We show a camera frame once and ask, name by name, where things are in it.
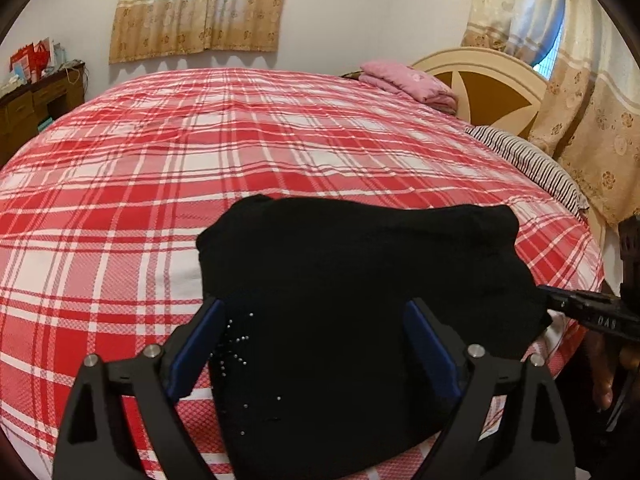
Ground red gift bag on desk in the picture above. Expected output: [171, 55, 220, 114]
[10, 38, 54, 82]

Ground dark brown wooden desk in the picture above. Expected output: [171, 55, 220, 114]
[0, 60, 87, 166]

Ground striped pillow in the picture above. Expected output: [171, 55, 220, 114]
[465, 126, 589, 217]

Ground teal box in desk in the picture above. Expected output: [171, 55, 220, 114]
[38, 117, 53, 132]

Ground red white plaid bedspread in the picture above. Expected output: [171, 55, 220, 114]
[1, 68, 604, 479]

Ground cream wooden headboard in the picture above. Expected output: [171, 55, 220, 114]
[412, 47, 548, 139]

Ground beige patterned window curtain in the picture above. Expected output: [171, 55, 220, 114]
[108, 0, 284, 65]

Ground beige side curtain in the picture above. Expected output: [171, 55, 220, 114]
[462, 0, 639, 226]

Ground pink folded blanket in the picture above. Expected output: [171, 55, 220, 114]
[358, 60, 458, 115]

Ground black pants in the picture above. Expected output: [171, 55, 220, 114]
[196, 195, 551, 479]

